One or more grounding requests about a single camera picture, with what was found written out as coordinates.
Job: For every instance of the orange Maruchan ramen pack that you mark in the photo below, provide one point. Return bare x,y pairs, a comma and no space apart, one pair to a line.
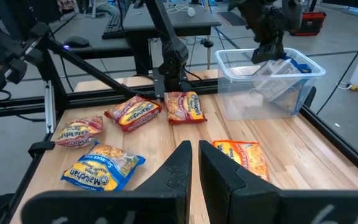
250,158

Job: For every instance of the red and black toolbox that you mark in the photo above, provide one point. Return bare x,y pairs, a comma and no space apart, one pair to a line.
308,23

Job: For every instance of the black keyboard desk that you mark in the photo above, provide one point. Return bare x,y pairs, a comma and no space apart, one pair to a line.
82,51

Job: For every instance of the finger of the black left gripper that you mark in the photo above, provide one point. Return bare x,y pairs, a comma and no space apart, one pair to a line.
258,67

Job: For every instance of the red Maruchan ramen pack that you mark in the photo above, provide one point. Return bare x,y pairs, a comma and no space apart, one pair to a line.
79,131
133,112
184,107

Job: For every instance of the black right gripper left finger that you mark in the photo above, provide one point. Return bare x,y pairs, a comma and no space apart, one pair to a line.
166,193

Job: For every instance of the small white cylinder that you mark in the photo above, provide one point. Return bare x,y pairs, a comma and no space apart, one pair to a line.
191,11

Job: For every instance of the blue Maruchan ramen pack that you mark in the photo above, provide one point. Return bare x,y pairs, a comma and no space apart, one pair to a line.
278,74
103,168
291,101

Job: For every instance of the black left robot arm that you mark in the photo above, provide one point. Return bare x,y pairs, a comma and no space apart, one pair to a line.
174,59

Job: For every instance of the clear plastic bin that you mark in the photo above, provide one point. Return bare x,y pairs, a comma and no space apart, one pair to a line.
241,102

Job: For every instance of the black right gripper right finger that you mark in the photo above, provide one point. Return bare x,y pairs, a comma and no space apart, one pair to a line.
228,199

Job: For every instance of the black metal table frame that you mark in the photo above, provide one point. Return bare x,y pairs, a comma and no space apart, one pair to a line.
98,99

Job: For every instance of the black keyboard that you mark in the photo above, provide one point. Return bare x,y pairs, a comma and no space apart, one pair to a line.
113,26

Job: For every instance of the black computer mouse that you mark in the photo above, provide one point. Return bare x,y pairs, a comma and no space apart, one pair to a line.
76,42

